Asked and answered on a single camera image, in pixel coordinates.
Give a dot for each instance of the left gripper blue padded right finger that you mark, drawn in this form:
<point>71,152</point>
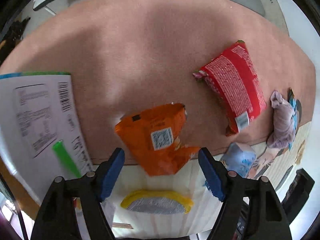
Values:
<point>214,172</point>

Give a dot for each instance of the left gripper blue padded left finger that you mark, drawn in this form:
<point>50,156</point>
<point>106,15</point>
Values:
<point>107,173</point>

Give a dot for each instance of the light blue tissue pack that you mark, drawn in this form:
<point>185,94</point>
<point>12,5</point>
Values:
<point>238,158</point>

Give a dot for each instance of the orange snack bag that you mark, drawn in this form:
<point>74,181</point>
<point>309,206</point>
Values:
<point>152,137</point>

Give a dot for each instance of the lilac towel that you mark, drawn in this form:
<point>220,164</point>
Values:
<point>283,132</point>

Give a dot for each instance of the blue narrow packet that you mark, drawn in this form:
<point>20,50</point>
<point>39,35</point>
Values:
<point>296,105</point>

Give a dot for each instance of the red snack packet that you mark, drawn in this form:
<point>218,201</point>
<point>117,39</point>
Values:
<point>232,76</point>

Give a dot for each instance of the silver yellow scouring sponge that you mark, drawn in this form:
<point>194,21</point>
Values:
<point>157,202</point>

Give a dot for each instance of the cat shaped mat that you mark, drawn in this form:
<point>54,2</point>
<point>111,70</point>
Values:
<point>274,163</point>

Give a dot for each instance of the small brown label card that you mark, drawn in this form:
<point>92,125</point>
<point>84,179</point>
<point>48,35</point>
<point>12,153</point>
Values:
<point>122,226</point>

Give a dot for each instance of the open cardboard box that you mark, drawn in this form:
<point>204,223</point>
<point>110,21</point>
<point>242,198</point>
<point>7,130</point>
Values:
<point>40,132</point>

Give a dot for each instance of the pink table mat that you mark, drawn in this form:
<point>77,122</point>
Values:
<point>126,56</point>

